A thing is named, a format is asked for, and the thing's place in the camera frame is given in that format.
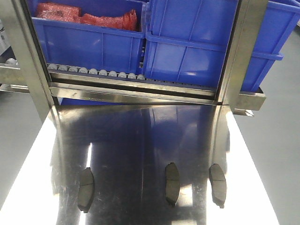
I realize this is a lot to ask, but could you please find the grey brake pad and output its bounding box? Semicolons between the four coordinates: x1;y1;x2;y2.
77;167;95;213
165;162;180;206
209;164;227;209

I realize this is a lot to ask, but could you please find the white roller conveyor track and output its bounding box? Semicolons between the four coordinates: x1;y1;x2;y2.
47;63;146;80

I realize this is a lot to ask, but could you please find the right blue plastic crate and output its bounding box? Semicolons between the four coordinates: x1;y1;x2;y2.
143;0;300;92

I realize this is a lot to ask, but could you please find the blue plastic crate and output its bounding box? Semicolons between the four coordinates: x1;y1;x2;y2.
143;0;300;92
27;0;147;73

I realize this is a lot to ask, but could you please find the left blue plastic crate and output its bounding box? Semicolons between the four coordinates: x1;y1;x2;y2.
27;0;147;73

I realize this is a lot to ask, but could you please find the red bubble wrap bag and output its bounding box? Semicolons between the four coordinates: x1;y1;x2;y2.
36;2;137;31

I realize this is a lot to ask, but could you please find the stainless steel rack frame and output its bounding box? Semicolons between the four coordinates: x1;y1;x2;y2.
0;0;267;120

